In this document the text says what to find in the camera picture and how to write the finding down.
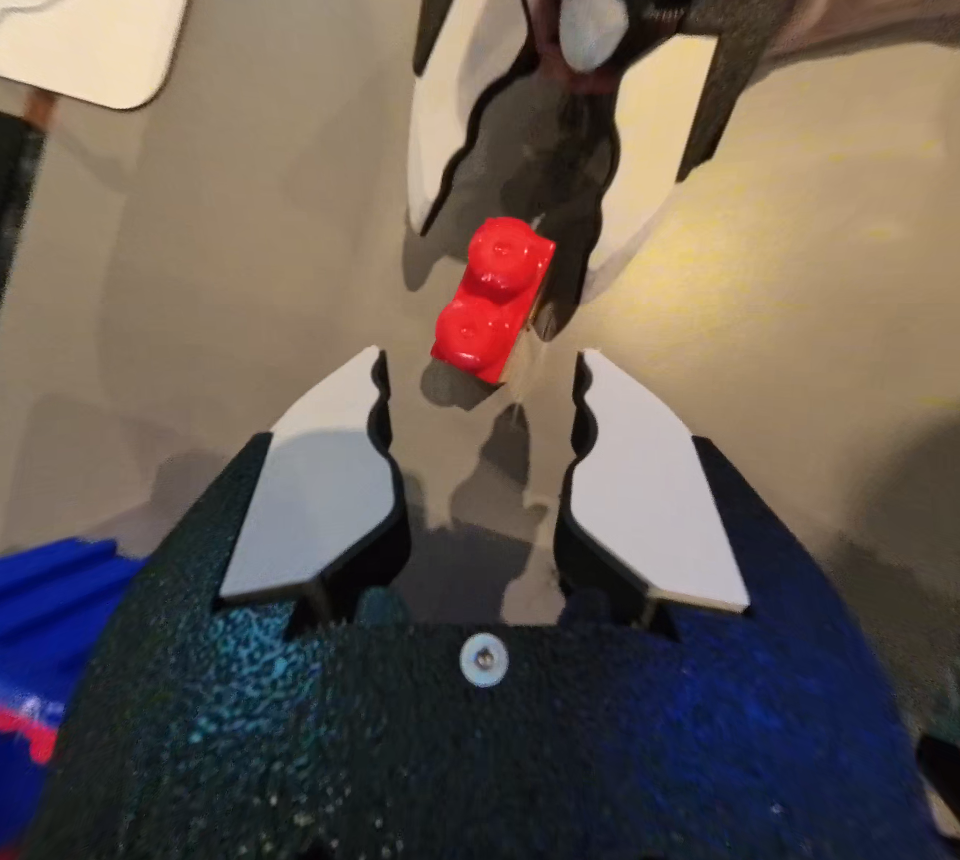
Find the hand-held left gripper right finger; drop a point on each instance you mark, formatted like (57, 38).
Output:
(645, 500)

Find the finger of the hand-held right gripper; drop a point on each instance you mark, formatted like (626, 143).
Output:
(660, 124)
(442, 117)

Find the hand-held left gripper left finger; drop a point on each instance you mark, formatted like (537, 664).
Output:
(315, 500)

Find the red two-stud block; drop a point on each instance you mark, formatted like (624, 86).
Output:
(487, 305)

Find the person's right hand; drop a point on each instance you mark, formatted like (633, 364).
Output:
(553, 55)

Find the blue plastic bin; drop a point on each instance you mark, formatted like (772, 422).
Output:
(52, 612)

